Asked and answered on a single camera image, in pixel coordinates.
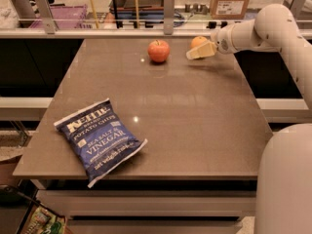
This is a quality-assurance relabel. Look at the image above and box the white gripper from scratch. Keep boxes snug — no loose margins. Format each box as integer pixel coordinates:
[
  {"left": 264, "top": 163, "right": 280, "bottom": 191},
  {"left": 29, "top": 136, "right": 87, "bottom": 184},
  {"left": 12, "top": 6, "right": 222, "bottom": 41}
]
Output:
[{"left": 186, "top": 25, "right": 235, "bottom": 59}]

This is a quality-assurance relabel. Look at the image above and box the orange fruit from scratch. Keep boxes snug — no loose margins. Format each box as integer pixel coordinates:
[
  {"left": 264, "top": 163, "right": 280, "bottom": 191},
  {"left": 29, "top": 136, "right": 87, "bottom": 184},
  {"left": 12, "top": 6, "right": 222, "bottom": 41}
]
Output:
[{"left": 190, "top": 36, "right": 207, "bottom": 48}]

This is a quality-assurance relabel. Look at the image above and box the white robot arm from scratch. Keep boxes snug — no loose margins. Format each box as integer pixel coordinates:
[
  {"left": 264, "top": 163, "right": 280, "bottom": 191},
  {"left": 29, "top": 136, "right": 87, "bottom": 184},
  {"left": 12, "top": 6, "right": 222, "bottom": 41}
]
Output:
[{"left": 186, "top": 4, "right": 312, "bottom": 234}]

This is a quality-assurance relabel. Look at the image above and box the blue kettle chip bag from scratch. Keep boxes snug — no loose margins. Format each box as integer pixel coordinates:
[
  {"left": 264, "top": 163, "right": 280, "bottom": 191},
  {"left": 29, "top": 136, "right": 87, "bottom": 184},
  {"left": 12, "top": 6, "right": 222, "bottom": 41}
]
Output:
[{"left": 54, "top": 99, "right": 147, "bottom": 188}]

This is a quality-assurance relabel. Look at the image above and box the red apple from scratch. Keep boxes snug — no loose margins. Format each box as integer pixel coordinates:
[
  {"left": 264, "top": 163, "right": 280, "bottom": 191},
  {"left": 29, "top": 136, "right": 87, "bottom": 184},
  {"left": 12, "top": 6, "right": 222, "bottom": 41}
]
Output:
[{"left": 147, "top": 40, "right": 170, "bottom": 62}]

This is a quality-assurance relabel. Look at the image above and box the cardboard box with label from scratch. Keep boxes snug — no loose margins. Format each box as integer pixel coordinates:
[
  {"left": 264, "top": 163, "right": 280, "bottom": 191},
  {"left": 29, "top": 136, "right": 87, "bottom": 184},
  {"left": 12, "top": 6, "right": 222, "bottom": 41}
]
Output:
[{"left": 210, "top": 0, "right": 250, "bottom": 20}]

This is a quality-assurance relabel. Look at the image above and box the yellow pole right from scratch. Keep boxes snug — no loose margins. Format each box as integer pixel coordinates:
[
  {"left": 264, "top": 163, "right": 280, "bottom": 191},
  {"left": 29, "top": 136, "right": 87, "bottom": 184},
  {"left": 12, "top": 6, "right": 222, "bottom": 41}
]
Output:
[{"left": 135, "top": 0, "right": 139, "bottom": 29}]

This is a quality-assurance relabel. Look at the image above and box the yellow pole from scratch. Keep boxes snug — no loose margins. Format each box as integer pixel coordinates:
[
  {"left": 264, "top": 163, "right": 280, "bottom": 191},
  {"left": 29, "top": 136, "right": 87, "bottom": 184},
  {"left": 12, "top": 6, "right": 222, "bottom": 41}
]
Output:
[
  {"left": 135, "top": 0, "right": 139, "bottom": 29},
  {"left": 90, "top": 0, "right": 99, "bottom": 29}
]

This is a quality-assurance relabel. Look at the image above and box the yellow pole left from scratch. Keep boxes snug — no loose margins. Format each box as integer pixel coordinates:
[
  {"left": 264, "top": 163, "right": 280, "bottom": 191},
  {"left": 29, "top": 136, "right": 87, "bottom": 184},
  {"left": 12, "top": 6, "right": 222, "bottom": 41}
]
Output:
[{"left": 90, "top": 0, "right": 99, "bottom": 29}]

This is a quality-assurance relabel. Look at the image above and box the purple plastic crate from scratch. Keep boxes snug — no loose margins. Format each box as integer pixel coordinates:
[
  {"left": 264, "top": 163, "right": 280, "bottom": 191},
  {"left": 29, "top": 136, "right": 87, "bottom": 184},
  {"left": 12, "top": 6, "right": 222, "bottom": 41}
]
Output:
[{"left": 28, "top": 5, "right": 89, "bottom": 30}]

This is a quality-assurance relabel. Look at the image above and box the upper grey drawer front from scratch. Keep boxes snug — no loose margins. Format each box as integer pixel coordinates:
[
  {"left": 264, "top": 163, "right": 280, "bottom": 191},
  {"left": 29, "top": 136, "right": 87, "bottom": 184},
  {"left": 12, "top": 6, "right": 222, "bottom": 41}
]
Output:
[{"left": 37, "top": 190, "right": 255, "bottom": 217}]

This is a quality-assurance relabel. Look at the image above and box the grey drawer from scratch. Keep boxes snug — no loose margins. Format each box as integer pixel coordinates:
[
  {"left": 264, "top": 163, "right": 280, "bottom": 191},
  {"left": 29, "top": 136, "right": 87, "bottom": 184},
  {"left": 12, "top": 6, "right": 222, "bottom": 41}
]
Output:
[
  {"left": 37, "top": 190, "right": 255, "bottom": 217},
  {"left": 69, "top": 220, "right": 242, "bottom": 234}
]

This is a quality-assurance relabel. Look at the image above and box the lower grey drawer front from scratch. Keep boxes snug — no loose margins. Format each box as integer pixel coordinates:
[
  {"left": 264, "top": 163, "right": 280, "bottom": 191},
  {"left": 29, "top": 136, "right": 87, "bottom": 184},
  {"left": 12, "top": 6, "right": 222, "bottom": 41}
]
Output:
[{"left": 69, "top": 220, "right": 242, "bottom": 234}]

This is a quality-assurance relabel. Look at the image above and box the snack box on floor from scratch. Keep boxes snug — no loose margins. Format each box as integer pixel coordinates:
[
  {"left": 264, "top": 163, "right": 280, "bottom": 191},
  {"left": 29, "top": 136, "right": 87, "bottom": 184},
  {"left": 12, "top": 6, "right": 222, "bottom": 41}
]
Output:
[{"left": 19, "top": 207, "right": 66, "bottom": 234}]

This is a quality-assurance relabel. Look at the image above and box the metal railing post centre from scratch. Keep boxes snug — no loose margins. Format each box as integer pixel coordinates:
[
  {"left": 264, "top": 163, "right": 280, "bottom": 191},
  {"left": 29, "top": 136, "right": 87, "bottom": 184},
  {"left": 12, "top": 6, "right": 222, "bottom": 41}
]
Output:
[{"left": 164, "top": 0, "right": 175, "bottom": 35}]

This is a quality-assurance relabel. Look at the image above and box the metal railing post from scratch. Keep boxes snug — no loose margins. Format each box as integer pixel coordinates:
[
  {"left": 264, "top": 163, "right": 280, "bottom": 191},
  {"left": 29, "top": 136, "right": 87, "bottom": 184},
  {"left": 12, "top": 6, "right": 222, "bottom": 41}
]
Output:
[
  {"left": 164, "top": 0, "right": 175, "bottom": 35},
  {"left": 284, "top": 0, "right": 312, "bottom": 20},
  {"left": 35, "top": 0, "right": 57, "bottom": 34}
]

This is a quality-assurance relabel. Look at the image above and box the metal railing post right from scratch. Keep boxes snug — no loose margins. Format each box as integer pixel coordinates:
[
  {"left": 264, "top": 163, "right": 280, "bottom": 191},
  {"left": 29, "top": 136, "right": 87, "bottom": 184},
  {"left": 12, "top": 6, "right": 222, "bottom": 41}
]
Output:
[{"left": 284, "top": 0, "right": 312, "bottom": 20}]

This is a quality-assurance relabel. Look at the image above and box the metal railing post left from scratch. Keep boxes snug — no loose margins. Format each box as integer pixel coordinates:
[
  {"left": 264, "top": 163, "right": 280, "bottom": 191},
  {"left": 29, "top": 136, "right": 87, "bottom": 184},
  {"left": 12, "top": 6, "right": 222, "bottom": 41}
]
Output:
[{"left": 35, "top": 0, "right": 57, "bottom": 34}]

